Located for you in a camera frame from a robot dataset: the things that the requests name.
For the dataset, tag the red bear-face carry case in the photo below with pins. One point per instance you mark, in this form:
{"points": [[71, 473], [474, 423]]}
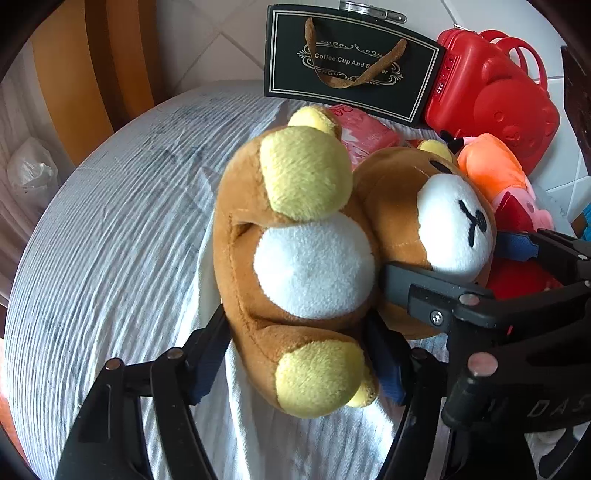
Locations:
{"points": [[489, 83]]}

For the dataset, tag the black gift bag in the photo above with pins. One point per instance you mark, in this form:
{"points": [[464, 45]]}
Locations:
{"points": [[286, 69]]}

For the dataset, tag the clear plastic bag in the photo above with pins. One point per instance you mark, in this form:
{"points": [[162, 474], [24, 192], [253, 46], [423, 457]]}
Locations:
{"points": [[32, 168]]}

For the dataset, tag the pink tissue pack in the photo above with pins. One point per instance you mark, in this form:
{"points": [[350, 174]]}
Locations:
{"points": [[364, 134]]}

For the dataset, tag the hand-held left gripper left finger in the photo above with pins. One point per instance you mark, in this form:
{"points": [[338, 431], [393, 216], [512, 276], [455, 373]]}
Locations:
{"points": [[207, 374]]}

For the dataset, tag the white cloth-covered desktop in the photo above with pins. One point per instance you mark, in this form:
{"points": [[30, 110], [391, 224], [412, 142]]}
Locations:
{"points": [[115, 230]]}

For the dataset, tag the curved wooden frame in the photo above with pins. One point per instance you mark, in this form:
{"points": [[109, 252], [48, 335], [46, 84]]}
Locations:
{"points": [[92, 60]]}

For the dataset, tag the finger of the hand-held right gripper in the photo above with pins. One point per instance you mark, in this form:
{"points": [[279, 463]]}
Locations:
{"points": [[517, 244], [415, 290]]}

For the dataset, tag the red plush toy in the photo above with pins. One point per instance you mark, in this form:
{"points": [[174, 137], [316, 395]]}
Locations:
{"points": [[521, 281]]}

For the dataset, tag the metal flask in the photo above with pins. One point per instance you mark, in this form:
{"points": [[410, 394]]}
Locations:
{"points": [[369, 9]]}

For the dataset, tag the brown bear plush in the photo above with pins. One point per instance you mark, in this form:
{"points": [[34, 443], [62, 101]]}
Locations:
{"points": [[300, 267]]}

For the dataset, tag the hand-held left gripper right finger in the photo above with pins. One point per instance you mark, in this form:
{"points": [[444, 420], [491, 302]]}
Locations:
{"points": [[388, 369]]}

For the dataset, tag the orange hooded pig plush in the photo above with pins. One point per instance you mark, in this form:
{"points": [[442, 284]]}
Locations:
{"points": [[489, 166]]}

